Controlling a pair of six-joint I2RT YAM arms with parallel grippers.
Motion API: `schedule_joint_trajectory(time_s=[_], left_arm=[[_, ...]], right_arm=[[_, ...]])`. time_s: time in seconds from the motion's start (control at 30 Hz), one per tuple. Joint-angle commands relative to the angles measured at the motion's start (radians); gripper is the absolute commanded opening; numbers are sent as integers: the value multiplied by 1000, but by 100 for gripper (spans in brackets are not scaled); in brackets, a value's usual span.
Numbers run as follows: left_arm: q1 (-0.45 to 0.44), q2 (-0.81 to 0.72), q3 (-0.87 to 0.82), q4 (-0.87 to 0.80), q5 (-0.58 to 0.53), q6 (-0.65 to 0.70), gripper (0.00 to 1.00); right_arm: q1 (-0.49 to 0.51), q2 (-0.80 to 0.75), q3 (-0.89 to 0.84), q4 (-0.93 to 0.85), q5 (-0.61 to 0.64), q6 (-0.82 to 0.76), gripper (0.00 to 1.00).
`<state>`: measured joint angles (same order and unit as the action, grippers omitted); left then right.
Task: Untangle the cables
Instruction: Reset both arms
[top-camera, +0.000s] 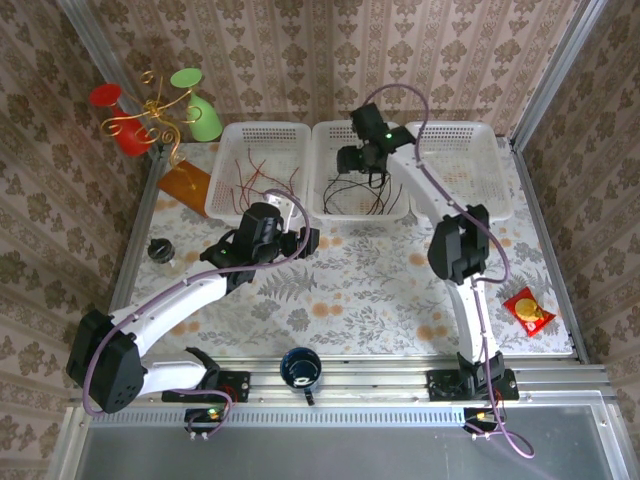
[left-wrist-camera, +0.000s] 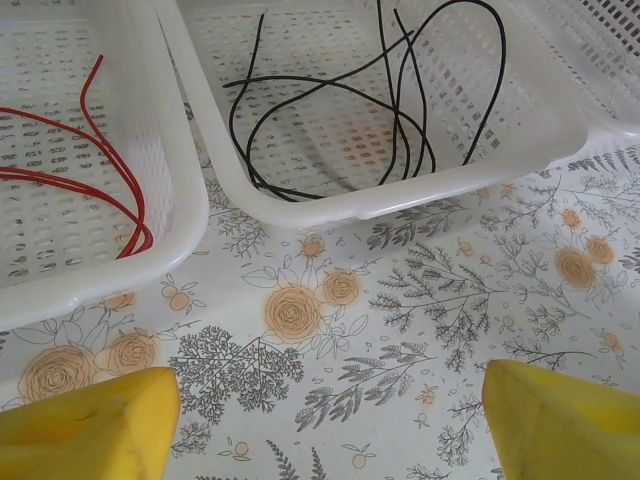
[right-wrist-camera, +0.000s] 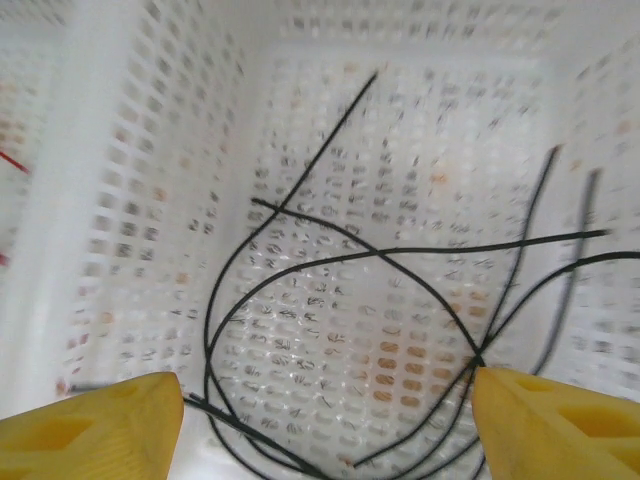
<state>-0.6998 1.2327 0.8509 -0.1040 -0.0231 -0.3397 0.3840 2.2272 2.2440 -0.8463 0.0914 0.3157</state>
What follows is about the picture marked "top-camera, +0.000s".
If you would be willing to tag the glass jar black lid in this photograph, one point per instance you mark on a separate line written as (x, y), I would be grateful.
(161, 250)

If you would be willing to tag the red snack packet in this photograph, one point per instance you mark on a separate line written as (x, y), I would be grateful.
(530, 310)

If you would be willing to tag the white perforated plastic basket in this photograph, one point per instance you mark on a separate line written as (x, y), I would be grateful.
(280, 140)
(460, 165)
(325, 150)

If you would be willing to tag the small black controller board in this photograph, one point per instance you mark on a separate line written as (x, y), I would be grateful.
(200, 417)
(475, 417)

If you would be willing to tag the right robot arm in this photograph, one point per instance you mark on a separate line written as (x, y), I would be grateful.
(415, 180)

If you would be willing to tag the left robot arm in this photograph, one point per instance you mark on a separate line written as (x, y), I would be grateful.
(165, 310)

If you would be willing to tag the dark blue mug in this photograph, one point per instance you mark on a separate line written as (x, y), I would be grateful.
(300, 370)

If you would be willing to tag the aluminium mounting rail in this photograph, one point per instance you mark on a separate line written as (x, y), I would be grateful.
(375, 380)

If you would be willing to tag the grey metal panel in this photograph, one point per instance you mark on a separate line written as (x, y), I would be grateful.
(325, 455)

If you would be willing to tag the aluminium frame post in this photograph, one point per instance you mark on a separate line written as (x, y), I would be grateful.
(570, 50)
(90, 35)

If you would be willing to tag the green plastic wine glass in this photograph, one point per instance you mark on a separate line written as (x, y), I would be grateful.
(205, 122)

